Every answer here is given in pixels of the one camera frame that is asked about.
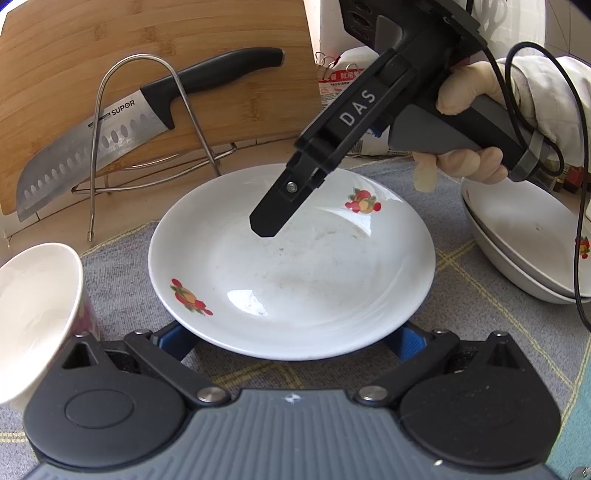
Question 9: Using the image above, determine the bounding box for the white bowl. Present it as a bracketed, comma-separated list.
[0, 243, 100, 412]

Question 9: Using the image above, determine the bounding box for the large floral plate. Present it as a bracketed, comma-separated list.
[461, 177, 591, 305]

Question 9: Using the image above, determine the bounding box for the right gloved hand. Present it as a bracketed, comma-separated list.
[411, 61, 532, 193]

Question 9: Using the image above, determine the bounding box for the red white clipped bag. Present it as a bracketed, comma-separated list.
[315, 46, 389, 157]

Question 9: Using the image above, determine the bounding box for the grey blue checked towel mat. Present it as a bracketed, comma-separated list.
[82, 160, 590, 478]

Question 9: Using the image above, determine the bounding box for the bamboo cutting board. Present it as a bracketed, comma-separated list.
[1, 1, 321, 214]

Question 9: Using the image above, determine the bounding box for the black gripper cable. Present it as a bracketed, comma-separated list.
[464, 0, 591, 332]

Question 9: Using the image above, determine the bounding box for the steel wire board stand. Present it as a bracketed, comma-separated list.
[71, 53, 240, 243]

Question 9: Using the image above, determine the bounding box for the black handled santoku knife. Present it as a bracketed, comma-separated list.
[16, 47, 283, 221]

